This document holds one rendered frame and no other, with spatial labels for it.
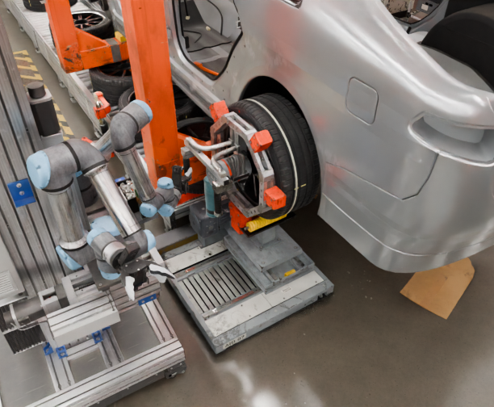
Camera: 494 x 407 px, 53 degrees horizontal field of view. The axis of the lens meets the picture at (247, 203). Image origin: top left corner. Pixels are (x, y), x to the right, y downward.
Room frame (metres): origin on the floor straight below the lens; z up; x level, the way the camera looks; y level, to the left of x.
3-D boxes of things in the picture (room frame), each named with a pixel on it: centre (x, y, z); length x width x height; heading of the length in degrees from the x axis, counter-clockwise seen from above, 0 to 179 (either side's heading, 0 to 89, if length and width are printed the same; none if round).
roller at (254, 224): (2.08, -0.11, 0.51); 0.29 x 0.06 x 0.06; 122
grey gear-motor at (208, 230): (2.37, 0.15, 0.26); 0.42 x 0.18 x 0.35; 122
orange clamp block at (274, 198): (1.86, -0.14, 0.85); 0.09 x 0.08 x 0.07; 32
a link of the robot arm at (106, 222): (1.46, 0.58, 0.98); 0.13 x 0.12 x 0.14; 134
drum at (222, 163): (2.09, 0.10, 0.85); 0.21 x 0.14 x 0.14; 122
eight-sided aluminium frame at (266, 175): (2.13, 0.04, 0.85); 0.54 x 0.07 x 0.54; 32
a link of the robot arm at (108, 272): (1.20, 0.47, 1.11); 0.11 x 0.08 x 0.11; 134
